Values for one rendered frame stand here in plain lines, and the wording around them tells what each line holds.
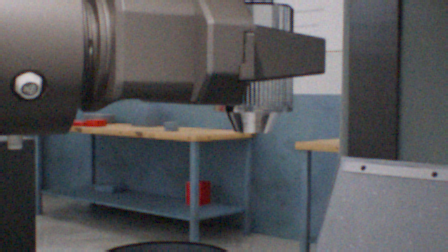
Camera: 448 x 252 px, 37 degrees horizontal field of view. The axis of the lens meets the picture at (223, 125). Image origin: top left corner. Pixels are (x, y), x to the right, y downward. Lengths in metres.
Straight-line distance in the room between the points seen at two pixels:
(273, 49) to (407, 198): 0.40
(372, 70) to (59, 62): 0.51
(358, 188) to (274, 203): 4.90
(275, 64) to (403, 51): 0.41
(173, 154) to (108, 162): 0.97
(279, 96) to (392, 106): 0.39
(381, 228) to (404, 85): 0.16
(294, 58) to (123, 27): 0.10
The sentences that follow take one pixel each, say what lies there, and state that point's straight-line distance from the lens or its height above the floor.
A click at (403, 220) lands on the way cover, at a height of 1.09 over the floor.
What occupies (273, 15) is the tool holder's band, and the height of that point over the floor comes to 1.26.
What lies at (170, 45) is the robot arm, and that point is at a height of 1.24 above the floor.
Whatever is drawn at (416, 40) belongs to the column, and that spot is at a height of 1.28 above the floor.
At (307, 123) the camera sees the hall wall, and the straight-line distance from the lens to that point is 5.40.
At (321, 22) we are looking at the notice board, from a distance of 5.37.
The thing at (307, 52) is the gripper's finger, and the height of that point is 1.24.
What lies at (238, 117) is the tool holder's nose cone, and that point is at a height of 1.20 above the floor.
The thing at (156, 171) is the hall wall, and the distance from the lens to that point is 6.57.
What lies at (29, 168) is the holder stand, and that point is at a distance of 0.68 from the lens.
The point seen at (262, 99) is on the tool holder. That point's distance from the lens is 0.37.
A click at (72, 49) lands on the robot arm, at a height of 1.24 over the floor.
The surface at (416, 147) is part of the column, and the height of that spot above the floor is 1.16.
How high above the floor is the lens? 1.22
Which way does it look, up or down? 3 degrees down
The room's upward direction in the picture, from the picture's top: 1 degrees clockwise
